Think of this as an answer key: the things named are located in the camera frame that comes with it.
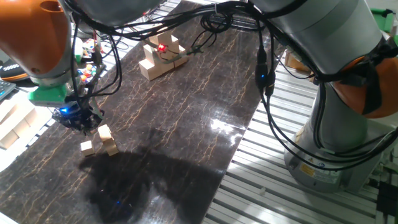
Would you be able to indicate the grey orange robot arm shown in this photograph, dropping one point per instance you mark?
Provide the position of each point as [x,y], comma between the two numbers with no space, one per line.
[326,31]

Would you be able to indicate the small wooden cube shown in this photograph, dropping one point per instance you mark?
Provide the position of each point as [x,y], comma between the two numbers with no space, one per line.
[87,148]
[112,150]
[104,131]
[109,141]

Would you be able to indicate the black computer keyboard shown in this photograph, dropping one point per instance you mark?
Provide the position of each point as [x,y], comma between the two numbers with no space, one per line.
[4,88]

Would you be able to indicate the stacked large wooden blocks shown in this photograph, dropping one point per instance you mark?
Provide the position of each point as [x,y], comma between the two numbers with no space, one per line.
[154,68]

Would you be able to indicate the triangle rack of billiard balls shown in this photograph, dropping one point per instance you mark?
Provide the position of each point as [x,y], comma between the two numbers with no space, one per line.
[87,73]

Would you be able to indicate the green gripper mount plate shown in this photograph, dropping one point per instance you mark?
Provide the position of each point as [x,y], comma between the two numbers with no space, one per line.
[48,95]

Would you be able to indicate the open cardboard box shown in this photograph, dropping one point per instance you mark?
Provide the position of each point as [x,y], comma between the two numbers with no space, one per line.
[292,63]

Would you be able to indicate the small green object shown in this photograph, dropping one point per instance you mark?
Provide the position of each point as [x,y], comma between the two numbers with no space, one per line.
[78,57]

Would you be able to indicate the orange black teach pendant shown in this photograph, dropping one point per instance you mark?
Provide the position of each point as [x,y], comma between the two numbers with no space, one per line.
[11,71]

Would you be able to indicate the dark marble pattern mat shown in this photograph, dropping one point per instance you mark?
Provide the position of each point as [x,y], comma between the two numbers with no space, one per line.
[186,124]

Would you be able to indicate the large wooden block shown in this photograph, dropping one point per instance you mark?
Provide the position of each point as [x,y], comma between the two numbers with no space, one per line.
[21,127]
[8,139]
[7,113]
[31,116]

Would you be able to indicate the green mini billiard table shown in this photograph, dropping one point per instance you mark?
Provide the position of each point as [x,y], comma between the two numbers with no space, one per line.
[384,20]

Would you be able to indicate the white puzzle cube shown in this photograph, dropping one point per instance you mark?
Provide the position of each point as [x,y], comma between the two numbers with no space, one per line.
[89,46]

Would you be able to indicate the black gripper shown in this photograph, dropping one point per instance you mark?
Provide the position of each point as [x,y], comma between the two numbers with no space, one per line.
[73,115]

